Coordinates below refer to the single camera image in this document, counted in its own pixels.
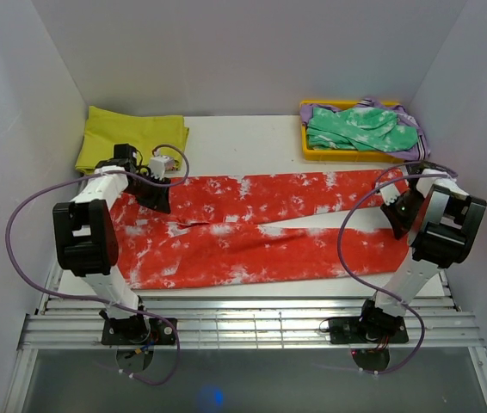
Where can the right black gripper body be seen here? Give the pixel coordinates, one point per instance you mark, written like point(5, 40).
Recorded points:
point(403, 209)

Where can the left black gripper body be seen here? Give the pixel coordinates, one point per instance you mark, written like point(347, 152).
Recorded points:
point(147, 194)

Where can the red tie-dye trousers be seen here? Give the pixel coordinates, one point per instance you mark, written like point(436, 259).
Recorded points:
point(225, 230)

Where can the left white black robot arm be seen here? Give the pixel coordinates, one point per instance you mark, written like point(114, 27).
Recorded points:
point(86, 243)

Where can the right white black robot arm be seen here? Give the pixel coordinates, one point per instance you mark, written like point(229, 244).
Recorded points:
point(439, 221)

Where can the folded yellow-green trousers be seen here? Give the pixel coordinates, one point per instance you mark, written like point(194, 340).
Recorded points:
point(105, 129)

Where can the green tie-dye trousers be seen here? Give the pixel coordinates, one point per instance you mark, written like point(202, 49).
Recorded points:
point(359, 129)

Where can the purple striped garment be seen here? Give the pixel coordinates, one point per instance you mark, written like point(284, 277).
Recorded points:
point(418, 152)

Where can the yellow plastic bin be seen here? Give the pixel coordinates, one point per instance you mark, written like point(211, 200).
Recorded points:
point(337, 155)

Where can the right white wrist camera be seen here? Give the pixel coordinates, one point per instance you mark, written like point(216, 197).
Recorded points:
point(391, 188)

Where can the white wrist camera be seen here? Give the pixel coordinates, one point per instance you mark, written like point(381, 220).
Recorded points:
point(159, 164)
point(391, 188)

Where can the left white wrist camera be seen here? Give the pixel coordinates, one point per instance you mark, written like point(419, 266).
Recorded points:
point(159, 164)

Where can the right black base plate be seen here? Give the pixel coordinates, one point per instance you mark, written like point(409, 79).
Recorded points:
point(351, 330)

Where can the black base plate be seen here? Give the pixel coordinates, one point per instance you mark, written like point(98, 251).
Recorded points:
point(159, 334)
point(351, 330)

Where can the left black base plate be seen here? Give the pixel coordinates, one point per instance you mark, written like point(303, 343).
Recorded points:
point(159, 334)

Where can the aluminium rail frame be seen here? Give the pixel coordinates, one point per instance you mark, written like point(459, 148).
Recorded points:
point(263, 315)

